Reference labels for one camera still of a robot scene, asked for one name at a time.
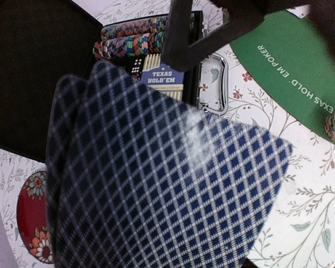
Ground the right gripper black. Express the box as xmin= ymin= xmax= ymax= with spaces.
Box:
xmin=212 ymin=0 xmax=335 ymax=61

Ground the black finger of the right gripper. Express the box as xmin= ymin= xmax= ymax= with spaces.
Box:
xmin=163 ymin=1 xmax=264 ymax=71

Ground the blue playing card deck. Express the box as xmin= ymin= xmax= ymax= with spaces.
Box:
xmin=45 ymin=61 xmax=293 ymax=267

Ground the black poker chip case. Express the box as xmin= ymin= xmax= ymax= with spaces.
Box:
xmin=0 ymin=0 xmax=229 ymax=162

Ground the Texas Hold'em card box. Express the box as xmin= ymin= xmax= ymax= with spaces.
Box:
xmin=141 ymin=54 xmax=184 ymax=101

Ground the right outer chip row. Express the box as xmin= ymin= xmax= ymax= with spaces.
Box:
xmin=100 ymin=16 xmax=168 ymax=40

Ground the round green poker mat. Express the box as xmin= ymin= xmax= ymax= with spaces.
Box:
xmin=230 ymin=11 xmax=335 ymax=141

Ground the floral white table cloth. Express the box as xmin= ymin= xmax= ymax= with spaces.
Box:
xmin=0 ymin=1 xmax=335 ymax=267

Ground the round red floral coaster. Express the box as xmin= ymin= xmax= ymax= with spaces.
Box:
xmin=16 ymin=171 xmax=54 ymax=264

